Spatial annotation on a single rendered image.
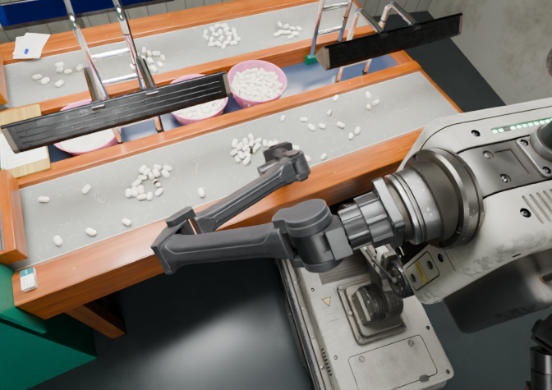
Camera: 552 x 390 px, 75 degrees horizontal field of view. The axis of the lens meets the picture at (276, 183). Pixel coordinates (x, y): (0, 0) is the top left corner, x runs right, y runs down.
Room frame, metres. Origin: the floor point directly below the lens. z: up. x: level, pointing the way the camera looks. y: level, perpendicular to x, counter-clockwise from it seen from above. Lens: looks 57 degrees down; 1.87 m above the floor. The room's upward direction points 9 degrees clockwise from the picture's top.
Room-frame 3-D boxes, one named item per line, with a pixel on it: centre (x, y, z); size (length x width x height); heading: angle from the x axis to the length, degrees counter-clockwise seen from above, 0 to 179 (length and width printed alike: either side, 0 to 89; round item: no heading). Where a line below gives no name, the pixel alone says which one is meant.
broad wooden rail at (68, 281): (0.70, -0.05, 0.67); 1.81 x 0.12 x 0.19; 123
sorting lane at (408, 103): (0.88, 0.06, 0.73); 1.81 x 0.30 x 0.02; 123
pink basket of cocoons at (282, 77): (1.23, 0.15, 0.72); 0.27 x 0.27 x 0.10
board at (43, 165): (0.72, 0.94, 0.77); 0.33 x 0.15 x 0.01; 33
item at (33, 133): (0.70, 0.46, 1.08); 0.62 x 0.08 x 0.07; 123
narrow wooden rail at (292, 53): (1.30, 0.34, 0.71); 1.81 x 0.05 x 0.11; 123
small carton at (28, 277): (0.24, 0.67, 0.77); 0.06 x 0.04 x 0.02; 33
